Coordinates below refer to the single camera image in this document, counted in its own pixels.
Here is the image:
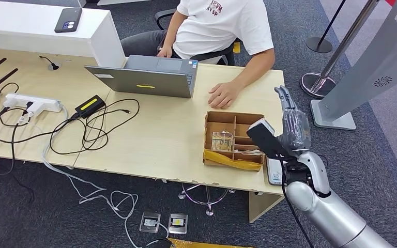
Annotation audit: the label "person's right hand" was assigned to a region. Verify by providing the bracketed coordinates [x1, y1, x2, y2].
[157, 45, 174, 58]

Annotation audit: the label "person's left hand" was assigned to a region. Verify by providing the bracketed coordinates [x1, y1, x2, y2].
[208, 81, 242, 110]

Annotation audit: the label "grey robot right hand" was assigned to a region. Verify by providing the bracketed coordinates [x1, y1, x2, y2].
[274, 85, 312, 153]

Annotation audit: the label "clear-wrapped key card stack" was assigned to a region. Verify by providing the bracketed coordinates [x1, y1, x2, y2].
[211, 130, 235, 152]

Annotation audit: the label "grey card reader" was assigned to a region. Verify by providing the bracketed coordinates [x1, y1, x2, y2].
[266, 157, 285, 186]

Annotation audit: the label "person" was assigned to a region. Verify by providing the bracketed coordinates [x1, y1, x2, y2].
[120, 0, 276, 110]

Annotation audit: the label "brown divided cardboard box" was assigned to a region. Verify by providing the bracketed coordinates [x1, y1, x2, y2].
[203, 110, 266, 172]

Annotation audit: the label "grey open laptop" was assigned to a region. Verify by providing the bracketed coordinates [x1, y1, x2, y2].
[84, 54, 199, 99]

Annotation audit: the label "black office chair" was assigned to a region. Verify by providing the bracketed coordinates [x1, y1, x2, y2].
[154, 8, 243, 66]

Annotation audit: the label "beige desk side panel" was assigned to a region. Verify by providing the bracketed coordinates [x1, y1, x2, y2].
[249, 191, 286, 224]

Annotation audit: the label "black adapter yellow label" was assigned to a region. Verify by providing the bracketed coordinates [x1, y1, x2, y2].
[74, 95, 106, 119]

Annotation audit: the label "black smartphone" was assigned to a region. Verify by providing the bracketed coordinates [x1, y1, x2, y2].
[54, 7, 83, 34]

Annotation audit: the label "grey kiosk stand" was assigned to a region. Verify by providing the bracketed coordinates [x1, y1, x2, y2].
[310, 0, 397, 131]

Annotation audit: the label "chrome stool base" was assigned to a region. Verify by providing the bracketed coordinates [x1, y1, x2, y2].
[178, 183, 236, 217]

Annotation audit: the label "white raised counter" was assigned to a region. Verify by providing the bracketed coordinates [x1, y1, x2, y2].
[0, 0, 127, 68]

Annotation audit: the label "white power strip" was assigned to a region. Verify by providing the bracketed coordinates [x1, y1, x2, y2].
[3, 93, 63, 117]

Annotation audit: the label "steel floor socket yellow label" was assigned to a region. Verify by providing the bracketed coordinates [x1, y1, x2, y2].
[167, 212, 189, 235]

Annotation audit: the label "yellow taped floor package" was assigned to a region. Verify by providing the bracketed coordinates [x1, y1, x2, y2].
[167, 238, 254, 248]

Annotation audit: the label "steel floor socket white plug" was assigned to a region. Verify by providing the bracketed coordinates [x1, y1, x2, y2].
[139, 211, 162, 234]

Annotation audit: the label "black white wrist camera box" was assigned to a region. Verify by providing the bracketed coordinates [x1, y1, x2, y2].
[246, 118, 291, 160]

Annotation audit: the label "chrome stanchion post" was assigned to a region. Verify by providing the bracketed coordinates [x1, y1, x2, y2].
[300, 0, 379, 100]

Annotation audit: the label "looped thin black cable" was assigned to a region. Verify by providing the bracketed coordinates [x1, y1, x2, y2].
[49, 98, 141, 156]

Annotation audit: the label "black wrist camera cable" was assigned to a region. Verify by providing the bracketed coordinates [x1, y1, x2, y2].
[280, 158, 316, 248]

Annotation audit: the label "black stanchion post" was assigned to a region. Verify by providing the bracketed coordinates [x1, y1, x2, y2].
[306, 0, 346, 54]

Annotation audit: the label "desk grommet with black cable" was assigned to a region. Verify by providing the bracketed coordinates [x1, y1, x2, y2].
[39, 55, 62, 71]

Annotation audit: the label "black adapter mains cord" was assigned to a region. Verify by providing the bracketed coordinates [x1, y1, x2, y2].
[0, 113, 81, 148]

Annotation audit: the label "white cable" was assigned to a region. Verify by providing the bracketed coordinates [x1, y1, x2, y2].
[41, 105, 170, 248]

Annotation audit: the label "black hanging power cords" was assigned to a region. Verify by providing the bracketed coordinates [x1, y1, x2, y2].
[0, 82, 33, 177]

